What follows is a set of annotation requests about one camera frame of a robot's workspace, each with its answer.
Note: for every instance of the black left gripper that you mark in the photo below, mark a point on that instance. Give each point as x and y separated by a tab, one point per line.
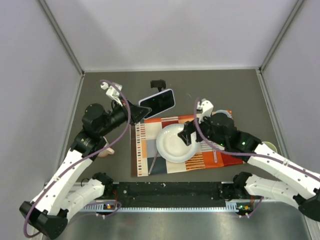
137	113

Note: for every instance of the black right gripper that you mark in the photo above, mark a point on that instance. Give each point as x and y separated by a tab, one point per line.
189	127

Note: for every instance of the phone with lilac case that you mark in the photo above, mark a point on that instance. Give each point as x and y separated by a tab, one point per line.
158	102

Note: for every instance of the black phone stand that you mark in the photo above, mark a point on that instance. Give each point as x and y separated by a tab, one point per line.
160	84

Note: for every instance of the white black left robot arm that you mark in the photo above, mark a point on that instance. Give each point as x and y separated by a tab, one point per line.
53	208

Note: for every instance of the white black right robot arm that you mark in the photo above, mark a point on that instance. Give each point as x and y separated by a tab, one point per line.
295	185

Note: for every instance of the white ceramic plate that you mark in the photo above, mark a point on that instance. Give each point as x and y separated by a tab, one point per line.
172	148

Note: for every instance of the blue grey mug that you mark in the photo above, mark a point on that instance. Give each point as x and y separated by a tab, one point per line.
225	112

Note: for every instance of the pink ceramic mug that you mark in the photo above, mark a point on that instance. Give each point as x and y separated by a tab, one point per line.
107	151

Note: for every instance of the colourful patterned placemat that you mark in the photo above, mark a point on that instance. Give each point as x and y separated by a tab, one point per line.
156	149

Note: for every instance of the green mug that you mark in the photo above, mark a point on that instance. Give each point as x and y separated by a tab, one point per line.
270	146

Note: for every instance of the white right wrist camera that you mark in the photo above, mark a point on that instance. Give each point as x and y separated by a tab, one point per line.
204	110

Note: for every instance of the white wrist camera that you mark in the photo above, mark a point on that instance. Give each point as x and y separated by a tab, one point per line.
204	110
111	92

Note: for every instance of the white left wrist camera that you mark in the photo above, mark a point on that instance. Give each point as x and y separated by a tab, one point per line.
111	92

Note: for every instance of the pink handled fork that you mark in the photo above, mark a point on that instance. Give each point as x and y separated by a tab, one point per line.
215	156

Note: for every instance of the pink handled knife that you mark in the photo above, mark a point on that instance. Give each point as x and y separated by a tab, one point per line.
153	163

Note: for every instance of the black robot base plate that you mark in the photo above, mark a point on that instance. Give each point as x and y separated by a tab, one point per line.
214	190

